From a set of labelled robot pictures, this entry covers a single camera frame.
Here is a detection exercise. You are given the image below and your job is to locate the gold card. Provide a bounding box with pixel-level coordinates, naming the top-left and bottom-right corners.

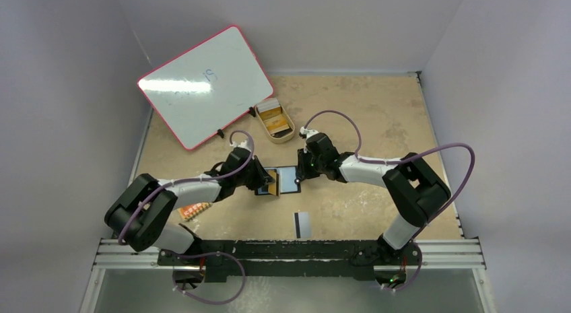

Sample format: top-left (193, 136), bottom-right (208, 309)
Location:
top-left (267, 168), bottom-right (280, 197)

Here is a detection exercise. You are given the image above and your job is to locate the black card holder wallet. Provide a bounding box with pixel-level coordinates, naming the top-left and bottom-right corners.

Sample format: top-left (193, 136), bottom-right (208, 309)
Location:
top-left (265, 166), bottom-right (302, 196)

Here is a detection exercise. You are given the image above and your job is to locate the grey card with magnetic stripe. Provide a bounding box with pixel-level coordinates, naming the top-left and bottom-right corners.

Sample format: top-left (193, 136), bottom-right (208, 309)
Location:
top-left (294, 212), bottom-right (312, 239)

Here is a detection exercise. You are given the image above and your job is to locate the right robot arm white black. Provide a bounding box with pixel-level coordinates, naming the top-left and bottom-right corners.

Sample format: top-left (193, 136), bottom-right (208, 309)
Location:
top-left (296, 130), bottom-right (451, 264)

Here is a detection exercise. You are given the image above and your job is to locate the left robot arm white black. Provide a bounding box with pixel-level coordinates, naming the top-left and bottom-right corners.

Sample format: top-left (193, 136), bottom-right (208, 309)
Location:
top-left (104, 147), bottom-right (275, 265)

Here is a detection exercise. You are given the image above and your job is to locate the beige oval card tray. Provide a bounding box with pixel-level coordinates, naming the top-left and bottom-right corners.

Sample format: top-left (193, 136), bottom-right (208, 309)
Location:
top-left (254, 102), bottom-right (295, 144)

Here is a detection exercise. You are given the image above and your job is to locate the grey card stack in tray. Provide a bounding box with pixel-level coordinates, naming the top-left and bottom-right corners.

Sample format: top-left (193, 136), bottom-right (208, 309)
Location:
top-left (256, 98), bottom-right (281, 113)

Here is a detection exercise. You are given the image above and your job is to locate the orange snack packet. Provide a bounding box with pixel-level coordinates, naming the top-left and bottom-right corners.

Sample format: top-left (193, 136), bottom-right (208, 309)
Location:
top-left (177, 203), bottom-right (213, 221)

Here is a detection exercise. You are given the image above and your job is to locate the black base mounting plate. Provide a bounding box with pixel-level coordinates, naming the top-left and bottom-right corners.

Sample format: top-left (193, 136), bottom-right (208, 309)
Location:
top-left (158, 240), bottom-right (422, 283)

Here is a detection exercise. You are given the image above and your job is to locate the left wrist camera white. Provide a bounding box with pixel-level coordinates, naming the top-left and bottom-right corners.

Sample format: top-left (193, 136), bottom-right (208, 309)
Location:
top-left (230, 139), bottom-right (251, 151)

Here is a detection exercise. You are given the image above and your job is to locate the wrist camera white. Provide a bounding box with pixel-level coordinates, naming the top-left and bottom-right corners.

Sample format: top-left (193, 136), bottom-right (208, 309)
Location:
top-left (230, 139), bottom-right (251, 151)
top-left (299, 127), bottom-right (318, 140)

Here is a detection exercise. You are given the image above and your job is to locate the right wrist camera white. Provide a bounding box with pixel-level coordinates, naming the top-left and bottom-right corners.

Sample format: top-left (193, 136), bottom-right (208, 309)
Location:
top-left (299, 127), bottom-right (318, 140)

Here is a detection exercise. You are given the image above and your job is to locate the white board with pink frame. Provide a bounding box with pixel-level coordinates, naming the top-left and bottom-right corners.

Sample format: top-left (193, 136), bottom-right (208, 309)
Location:
top-left (137, 26), bottom-right (274, 150)

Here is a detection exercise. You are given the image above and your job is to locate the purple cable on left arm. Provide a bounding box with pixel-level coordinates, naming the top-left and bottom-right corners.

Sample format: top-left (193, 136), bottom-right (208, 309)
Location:
top-left (116, 129), bottom-right (256, 246)

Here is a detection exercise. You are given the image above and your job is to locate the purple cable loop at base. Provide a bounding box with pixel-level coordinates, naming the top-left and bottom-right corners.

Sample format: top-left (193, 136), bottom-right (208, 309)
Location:
top-left (171, 252), bottom-right (248, 306)

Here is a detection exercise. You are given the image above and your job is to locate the purple cable at right base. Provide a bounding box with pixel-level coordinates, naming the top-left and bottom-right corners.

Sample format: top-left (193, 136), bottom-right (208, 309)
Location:
top-left (379, 244), bottom-right (427, 294)

